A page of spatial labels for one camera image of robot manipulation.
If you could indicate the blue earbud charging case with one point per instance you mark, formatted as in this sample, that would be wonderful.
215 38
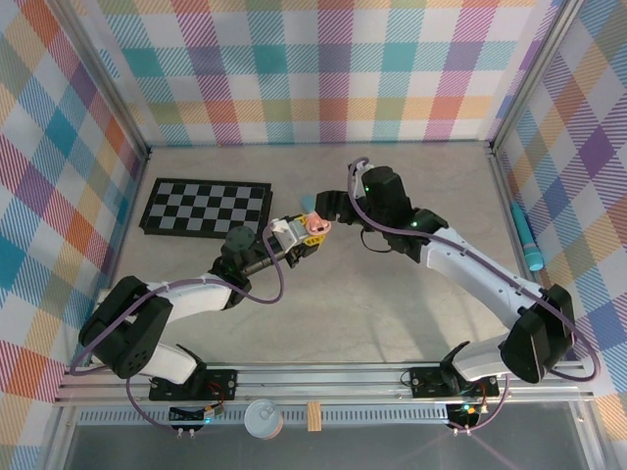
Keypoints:
307 202

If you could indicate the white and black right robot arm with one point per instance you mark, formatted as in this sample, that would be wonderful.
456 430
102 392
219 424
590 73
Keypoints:
480 274

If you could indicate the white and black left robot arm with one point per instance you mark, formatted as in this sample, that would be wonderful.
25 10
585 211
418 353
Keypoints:
196 296

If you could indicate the black and grey chessboard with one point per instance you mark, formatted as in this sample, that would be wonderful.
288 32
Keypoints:
196 205

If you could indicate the teal cylindrical tube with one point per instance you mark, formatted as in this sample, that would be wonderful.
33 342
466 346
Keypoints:
528 240

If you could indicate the small wooden block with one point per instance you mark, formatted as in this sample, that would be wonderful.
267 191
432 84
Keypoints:
314 416

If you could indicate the silver tin can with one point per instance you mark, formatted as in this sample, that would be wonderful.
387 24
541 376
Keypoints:
263 418

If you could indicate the slotted metal strip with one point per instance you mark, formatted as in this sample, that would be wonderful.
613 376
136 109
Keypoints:
367 416

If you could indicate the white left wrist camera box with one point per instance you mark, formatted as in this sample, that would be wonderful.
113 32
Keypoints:
288 232

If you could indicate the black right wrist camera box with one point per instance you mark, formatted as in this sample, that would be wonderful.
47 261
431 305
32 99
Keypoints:
387 193

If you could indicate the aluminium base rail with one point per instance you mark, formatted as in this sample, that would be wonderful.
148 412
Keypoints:
318 379

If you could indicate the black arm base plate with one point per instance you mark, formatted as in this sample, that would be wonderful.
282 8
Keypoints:
220 384
426 382

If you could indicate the aluminium frame post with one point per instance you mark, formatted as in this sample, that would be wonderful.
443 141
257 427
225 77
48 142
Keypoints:
109 83
533 73

